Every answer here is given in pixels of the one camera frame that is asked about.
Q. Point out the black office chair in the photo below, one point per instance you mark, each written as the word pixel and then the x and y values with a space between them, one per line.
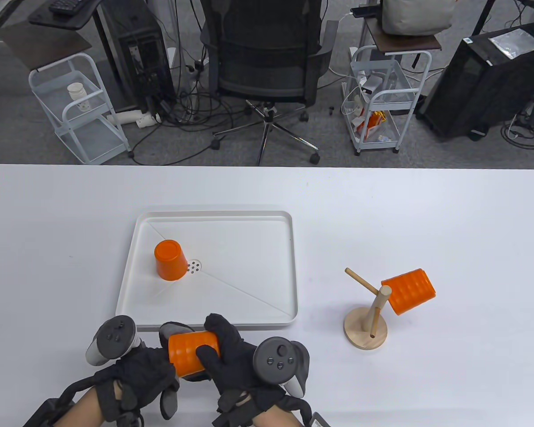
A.
pixel 267 71

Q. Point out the black keyboard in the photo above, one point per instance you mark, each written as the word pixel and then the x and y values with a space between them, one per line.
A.
pixel 66 5

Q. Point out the white power adapter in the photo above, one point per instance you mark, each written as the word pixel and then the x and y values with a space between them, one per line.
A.
pixel 371 83

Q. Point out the person's left hand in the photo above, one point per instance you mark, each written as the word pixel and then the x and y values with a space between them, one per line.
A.
pixel 138 369

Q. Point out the orange snack packet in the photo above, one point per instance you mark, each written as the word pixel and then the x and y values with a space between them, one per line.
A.
pixel 374 122

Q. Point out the black right wrist tracker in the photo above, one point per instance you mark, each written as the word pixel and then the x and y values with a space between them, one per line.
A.
pixel 321 421

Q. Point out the black computer tower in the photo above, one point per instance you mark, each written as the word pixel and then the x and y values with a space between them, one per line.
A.
pixel 138 44
pixel 480 89

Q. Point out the beige fabric bag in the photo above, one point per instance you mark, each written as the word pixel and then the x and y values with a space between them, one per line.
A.
pixel 414 18

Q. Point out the person's right hand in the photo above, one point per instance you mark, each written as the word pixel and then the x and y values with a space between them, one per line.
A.
pixel 231 342

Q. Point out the white plastic pipe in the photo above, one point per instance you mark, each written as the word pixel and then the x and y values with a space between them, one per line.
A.
pixel 124 118

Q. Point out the grey white controller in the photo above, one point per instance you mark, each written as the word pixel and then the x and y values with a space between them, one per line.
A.
pixel 276 358
pixel 113 336

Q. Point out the black left wrist tracker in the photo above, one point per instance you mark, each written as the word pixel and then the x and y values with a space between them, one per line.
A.
pixel 42 413

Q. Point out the black wrist tracker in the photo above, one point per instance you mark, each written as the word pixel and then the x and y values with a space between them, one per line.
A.
pixel 42 413
pixel 321 421

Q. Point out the green grey hand towel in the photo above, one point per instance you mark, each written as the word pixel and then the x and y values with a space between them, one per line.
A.
pixel 169 402

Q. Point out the black power bank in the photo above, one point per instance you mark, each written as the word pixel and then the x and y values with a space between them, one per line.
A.
pixel 365 11

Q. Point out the silver foil bag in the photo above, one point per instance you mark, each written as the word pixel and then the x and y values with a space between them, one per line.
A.
pixel 516 43

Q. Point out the white plastic bottle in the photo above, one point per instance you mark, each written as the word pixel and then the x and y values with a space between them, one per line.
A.
pixel 76 91

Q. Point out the white metal cart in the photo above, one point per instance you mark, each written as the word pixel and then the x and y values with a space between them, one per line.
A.
pixel 95 138
pixel 394 94

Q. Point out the black desk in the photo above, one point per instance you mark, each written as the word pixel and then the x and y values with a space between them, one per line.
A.
pixel 71 21

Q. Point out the grey white left controller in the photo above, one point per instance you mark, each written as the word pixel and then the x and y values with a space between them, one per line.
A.
pixel 113 336

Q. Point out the brown wooden board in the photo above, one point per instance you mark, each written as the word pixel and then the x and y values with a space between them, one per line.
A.
pixel 405 43
pixel 44 46

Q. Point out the white plastic tray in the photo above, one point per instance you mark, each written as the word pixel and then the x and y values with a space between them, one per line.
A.
pixel 222 231

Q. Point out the grey white right controller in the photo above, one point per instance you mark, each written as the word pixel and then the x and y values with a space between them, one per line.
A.
pixel 276 358

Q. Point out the wooden cup rack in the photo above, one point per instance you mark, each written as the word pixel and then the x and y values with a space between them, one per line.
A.
pixel 360 331

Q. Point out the person's left forearm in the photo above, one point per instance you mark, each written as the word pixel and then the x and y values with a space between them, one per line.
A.
pixel 84 409

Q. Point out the person's right forearm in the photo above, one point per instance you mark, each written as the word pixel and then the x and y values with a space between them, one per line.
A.
pixel 278 420

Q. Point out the orange cup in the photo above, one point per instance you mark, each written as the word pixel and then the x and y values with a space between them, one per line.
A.
pixel 409 291
pixel 171 262
pixel 189 353

